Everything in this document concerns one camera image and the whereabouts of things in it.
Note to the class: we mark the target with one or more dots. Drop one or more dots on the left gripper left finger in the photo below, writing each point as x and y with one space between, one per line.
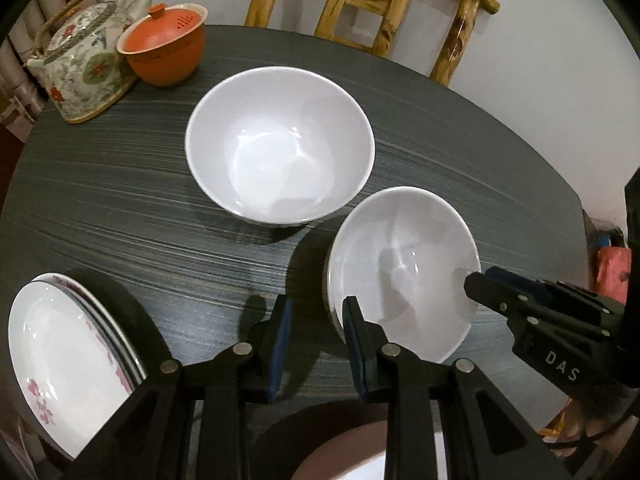
272 351

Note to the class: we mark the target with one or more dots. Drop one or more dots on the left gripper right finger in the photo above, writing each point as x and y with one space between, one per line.
363 340

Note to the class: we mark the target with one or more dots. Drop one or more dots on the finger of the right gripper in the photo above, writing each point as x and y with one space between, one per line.
550 292
523 314

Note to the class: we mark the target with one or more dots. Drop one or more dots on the white bowl with lettering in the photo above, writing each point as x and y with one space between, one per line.
405 253

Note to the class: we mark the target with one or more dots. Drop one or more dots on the large pink bowl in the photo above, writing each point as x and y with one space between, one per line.
357 454

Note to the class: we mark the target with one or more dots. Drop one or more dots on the medium pink blossom plate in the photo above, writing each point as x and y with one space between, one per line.
107 329

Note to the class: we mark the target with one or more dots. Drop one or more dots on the white bowl blue print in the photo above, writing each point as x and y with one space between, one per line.
279 146

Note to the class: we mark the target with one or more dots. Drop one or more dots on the small pink blossom plate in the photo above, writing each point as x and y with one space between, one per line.
68 374

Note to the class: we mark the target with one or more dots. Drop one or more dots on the large peony flower plate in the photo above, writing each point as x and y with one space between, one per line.
120 329

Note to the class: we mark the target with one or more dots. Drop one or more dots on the person's right hand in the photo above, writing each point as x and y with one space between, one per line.
578 424

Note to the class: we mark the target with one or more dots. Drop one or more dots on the red bag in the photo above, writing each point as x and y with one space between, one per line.
613 272

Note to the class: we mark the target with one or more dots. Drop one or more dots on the orange lidded tea cup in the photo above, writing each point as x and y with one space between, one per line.
165 47

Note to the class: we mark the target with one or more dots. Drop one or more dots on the bamboo wooden chair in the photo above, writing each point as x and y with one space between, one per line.
392 13

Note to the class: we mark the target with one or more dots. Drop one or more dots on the floral ceramic teapot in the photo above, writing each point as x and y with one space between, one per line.
83 72

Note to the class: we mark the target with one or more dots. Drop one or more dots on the beige patterned curtain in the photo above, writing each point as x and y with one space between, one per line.
22 88

